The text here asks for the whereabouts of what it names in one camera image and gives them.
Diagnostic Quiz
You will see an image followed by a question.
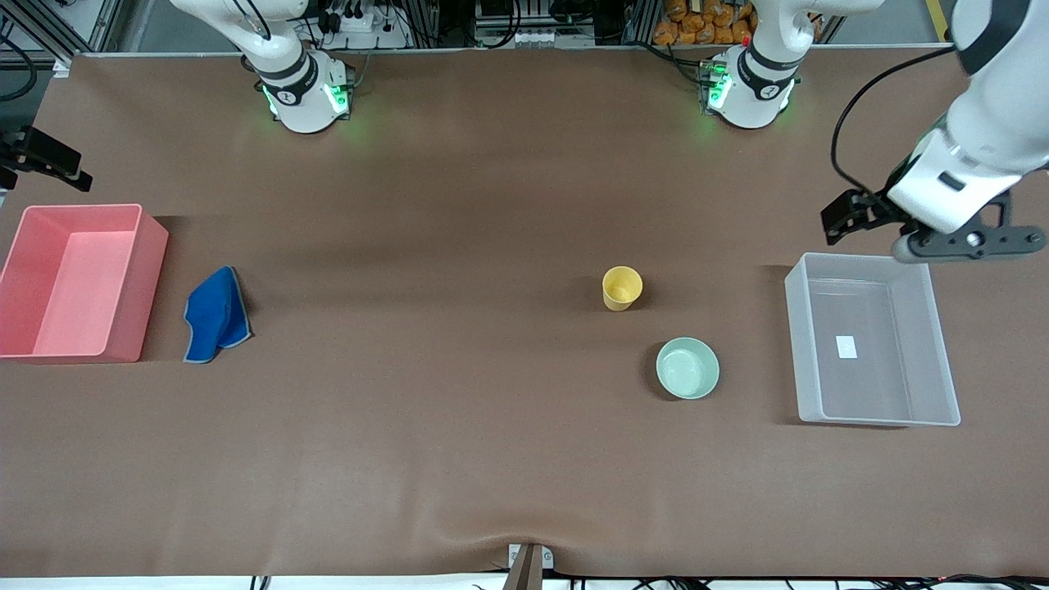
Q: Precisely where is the mint green bowl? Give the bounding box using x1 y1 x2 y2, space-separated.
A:
656 337 720 401

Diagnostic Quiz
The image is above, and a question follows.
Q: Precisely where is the pink plastic bin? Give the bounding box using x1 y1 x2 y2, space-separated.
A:
0 204 170 363

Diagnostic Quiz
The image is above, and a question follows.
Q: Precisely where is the yellow cup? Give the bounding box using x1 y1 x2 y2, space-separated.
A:
602 266 644 312

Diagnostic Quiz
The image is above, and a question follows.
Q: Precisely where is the brown table cover mat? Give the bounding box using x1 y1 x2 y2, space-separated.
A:
0 48 1049 579

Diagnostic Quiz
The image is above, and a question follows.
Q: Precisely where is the white power strip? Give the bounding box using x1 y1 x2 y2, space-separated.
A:
316 7 411 48

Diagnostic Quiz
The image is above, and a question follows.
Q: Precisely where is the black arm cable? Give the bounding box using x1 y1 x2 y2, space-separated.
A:
831 45 960 197
232 0 273 42

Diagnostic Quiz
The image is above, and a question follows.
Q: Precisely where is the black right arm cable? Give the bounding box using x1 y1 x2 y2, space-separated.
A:
232 0 273 42

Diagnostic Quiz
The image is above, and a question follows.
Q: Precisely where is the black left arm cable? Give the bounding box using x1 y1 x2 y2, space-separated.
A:
831 45 960 197

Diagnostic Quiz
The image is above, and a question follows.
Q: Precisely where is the aluminium frame profile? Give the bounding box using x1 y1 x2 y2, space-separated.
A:
0 0 124 58

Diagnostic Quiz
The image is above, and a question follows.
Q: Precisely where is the orange snack bag pile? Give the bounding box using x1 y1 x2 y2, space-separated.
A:
653 0 755 46

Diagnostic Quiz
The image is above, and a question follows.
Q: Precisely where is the clear plastic bin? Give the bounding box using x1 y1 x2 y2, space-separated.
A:
784 252 961 428

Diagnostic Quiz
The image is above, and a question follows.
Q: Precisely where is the blue cloth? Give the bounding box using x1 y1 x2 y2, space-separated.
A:
184 265 252 364

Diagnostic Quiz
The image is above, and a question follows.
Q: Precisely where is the metal table edge bracket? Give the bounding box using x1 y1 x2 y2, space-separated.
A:
506 542 555 590

